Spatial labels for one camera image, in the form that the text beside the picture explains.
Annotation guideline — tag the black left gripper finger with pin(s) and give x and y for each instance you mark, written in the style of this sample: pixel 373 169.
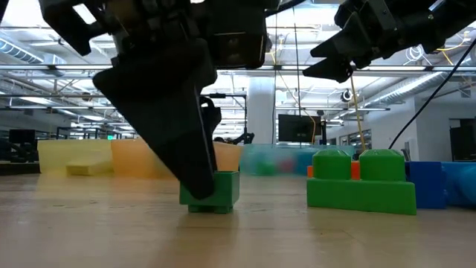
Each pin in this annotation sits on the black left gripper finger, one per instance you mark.
pixel 212 115
pixel 167 111

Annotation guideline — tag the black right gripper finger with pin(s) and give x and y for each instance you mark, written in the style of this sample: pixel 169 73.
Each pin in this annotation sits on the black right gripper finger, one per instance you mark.
pixel 340 48
pixel 331 70

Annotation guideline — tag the small green square block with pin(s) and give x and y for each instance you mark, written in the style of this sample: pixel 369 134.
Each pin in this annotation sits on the small green square block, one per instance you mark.
pixel 227 190

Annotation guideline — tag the orange toy block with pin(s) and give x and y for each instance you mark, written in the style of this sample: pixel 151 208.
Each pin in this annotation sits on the orange toy block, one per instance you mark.
pixel 355 170

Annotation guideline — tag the lime green two-stud block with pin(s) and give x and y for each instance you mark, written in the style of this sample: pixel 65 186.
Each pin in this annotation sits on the lime green two-stud block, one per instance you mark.
pixel 360 197

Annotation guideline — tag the long blue toy block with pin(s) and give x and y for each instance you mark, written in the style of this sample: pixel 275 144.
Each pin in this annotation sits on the long blue toy block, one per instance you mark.
pixel 427 186

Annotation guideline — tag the light blue toy block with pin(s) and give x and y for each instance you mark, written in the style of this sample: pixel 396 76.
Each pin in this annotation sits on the light blue toy block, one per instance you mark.
pixel 461 184

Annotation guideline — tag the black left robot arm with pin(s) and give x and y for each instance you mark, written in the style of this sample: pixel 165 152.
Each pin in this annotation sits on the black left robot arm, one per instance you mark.
pixel 2 5

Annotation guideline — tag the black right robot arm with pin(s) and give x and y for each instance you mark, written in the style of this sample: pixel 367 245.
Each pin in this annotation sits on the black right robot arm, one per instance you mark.
pixel 461 15

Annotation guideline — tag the white building column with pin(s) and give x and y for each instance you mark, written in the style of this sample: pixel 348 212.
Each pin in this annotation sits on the white building column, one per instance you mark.
pixel 260 111

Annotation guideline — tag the orange translucent plastic bin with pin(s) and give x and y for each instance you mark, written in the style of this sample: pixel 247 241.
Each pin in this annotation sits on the orange translucent plastic bin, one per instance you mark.
pixel 130 160

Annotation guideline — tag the teal translucent plastic bin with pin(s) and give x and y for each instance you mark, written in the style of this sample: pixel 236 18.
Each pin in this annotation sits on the teal translucent plastic bin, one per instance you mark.
pixel 260 154

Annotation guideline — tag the black background monitor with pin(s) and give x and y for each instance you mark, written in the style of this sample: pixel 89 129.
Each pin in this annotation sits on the black background monitor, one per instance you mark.
pixel 297 128

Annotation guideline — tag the yellow translucent plastic bin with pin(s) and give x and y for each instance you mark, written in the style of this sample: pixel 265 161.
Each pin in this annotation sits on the yellow translucent plastic bin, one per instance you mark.
pixel 74 149

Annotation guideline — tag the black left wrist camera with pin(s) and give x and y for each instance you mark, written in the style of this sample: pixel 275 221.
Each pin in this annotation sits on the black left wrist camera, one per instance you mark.
pixel 238 50

